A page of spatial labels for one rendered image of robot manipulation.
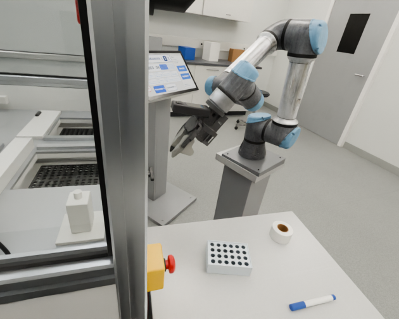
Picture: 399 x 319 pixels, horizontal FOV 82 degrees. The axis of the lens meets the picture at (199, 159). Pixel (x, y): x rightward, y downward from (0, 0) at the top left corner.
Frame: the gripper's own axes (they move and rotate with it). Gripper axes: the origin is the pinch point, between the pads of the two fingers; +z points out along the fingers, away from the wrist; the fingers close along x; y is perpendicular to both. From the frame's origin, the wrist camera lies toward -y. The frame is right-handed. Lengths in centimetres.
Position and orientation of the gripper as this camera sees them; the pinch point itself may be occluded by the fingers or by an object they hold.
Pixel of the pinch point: (171, 150)
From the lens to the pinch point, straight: 75.9
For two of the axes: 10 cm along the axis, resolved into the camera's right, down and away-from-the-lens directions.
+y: 7.2, 4.7, 5.2
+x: -2.6, -5.0, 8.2
